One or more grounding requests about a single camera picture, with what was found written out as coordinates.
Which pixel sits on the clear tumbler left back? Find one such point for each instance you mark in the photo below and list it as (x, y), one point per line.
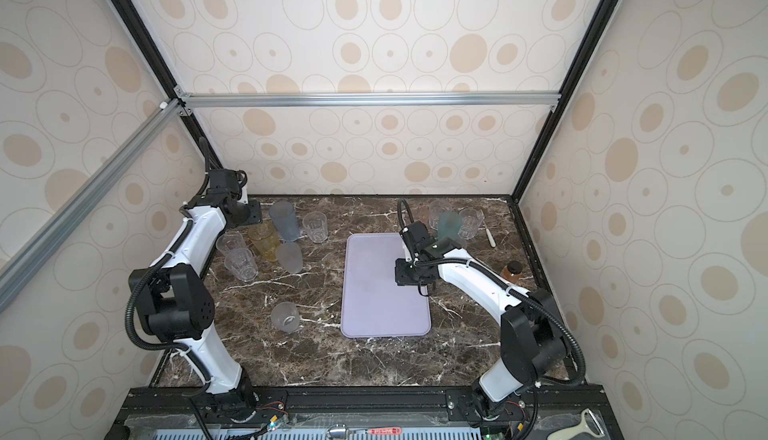
(230, 241)

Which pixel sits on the brown bottle black cap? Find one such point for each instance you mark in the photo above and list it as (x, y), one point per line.
(512, 272)

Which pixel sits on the clear tumbler left front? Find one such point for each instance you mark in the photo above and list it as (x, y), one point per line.
(241, 264)

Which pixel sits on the blue grey plastic cup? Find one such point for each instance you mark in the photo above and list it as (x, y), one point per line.
(284, 218)

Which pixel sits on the amber plastic cup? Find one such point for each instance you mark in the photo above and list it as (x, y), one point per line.
(265, 238)

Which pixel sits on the white peeler tool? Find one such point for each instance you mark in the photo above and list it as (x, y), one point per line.
(589, 424)

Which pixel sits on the frosted plastic cup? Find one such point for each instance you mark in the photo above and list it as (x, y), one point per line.
(289, 257)

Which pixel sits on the clear small tumbler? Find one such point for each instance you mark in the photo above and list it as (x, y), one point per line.
(315, 225)

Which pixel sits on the red handled screwdriver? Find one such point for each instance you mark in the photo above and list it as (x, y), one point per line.
(380, 431)

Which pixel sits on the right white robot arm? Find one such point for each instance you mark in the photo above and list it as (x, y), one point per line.
(536, 347)

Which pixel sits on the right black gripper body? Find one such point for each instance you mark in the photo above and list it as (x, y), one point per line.
(406, 273)

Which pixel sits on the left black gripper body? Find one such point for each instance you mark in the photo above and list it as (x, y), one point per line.
(249, 214)

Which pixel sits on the lavender plastic tray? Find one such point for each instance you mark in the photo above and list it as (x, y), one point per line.
(373, 305)

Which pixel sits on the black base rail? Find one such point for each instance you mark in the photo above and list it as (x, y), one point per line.
(441, 412)

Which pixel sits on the aluminium frame bar left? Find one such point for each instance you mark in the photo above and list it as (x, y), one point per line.
(23, 267)

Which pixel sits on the aluminium frame bar back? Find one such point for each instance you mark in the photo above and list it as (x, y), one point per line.
(370, 99)

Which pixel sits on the clear lying cup front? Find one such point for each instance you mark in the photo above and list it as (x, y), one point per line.
(285, 317)

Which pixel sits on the teal dimpled plastic cup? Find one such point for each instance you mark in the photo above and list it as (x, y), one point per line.
(449, 225)

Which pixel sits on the aluminium frame bar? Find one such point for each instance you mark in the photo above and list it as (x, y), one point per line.
(370, 99)
(23, 267)

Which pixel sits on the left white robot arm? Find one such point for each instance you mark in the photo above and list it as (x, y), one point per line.
(170, 308)

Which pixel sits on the white handled knife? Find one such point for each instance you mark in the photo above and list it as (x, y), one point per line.
(490, 238)

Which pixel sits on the pink ribbed plastic cup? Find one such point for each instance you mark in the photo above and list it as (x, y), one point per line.
(422, 213)

